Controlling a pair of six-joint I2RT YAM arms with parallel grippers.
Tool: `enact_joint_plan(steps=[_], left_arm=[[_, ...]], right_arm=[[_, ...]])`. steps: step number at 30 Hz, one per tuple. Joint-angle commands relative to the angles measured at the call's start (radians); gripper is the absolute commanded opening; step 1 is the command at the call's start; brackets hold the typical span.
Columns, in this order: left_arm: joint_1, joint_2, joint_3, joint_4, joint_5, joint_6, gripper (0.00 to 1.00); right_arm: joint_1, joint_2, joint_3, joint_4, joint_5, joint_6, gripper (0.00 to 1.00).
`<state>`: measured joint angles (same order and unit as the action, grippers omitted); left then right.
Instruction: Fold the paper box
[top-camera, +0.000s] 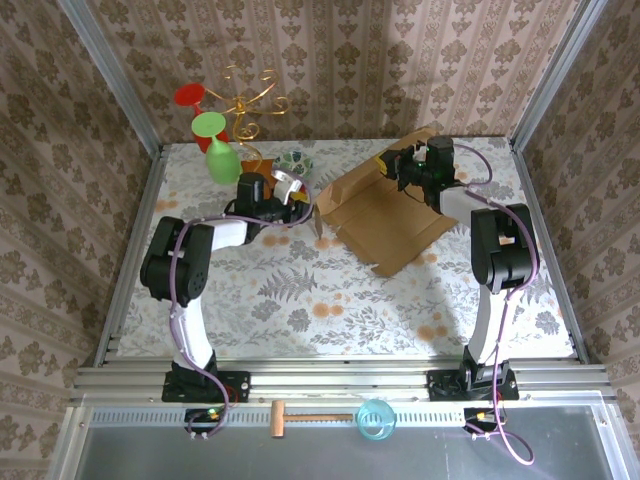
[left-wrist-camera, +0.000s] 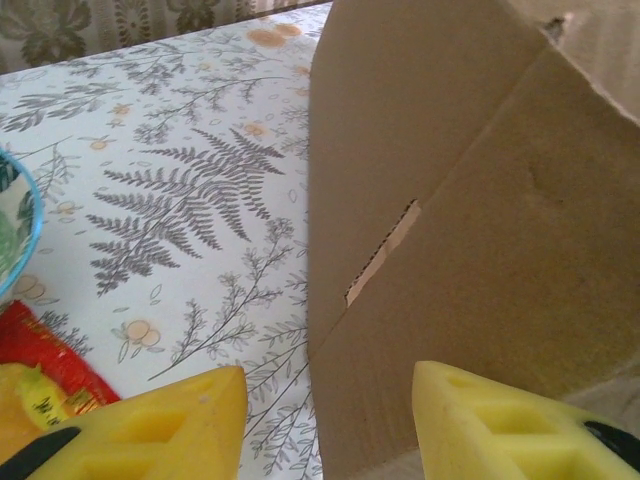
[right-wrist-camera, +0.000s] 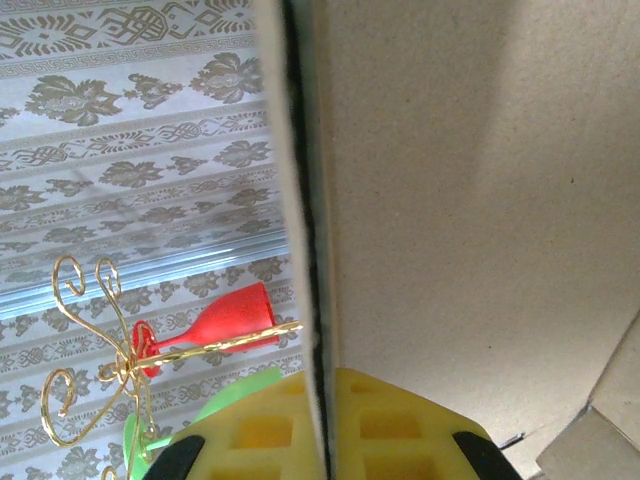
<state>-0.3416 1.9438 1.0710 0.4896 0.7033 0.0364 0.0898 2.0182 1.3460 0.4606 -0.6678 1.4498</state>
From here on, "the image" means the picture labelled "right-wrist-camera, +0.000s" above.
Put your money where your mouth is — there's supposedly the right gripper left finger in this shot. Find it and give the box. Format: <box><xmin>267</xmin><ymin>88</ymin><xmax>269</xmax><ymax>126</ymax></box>
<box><xmin>148</xmin><ymin>371</ymin><xmax>326</xmax><ymax>480</ymax></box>

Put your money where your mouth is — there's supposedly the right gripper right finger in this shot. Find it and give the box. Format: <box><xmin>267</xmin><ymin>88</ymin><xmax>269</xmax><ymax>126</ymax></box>
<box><xmin>332</xmin><ymin>366</ymin><xmax>527</xmax><ymax>480</ymax></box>

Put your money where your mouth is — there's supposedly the brown cardboard paper box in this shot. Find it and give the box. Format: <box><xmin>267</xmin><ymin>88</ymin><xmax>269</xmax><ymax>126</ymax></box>
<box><xmin>252</xmin><ymin>0</ymin><xmax>640</xmax><ymax>480</ymax></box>

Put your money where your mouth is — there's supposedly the green plastic goblet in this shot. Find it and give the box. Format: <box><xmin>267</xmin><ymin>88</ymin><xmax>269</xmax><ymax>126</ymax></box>
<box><xmin>122</xmin><ymin>366</ymin><xmax>285</xmax><ymax>476</ymax></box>

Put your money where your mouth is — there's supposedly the red plastic goblet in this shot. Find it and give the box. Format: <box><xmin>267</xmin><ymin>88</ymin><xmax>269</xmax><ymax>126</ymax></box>
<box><xmin>131</xmin><ymin>281</ymin><xmax>282</xmax><ymax>379</ymax></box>

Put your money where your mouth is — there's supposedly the gold wire goblet stand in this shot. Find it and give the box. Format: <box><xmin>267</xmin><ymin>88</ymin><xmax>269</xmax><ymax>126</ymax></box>
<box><xmin>39</xmin><ymin>254</ymin><xmax>305</xmax><ymax>480</ymax></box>

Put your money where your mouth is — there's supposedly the aluminium frame post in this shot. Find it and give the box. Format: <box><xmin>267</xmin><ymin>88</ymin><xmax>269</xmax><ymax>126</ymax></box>
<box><xmin>0</xmin><ymin>238</ymin><xmax>293</xmax><ymax>322</ymax></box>

